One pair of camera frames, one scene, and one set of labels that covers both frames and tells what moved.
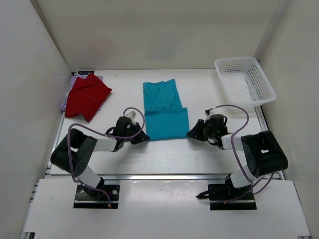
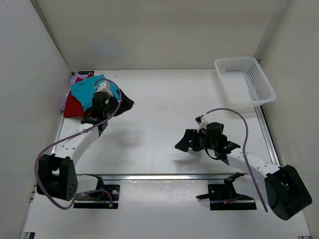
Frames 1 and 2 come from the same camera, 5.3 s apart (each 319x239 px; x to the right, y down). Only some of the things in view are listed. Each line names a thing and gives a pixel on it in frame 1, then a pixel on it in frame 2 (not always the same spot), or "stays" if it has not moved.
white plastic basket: [244, 80] stays
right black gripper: [197, 133] → [185, 144]
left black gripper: [142, 137] → [125, 104]
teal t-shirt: [165, 118] → [84, 89]
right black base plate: [220, 195] stays
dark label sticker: [85, 72] stays
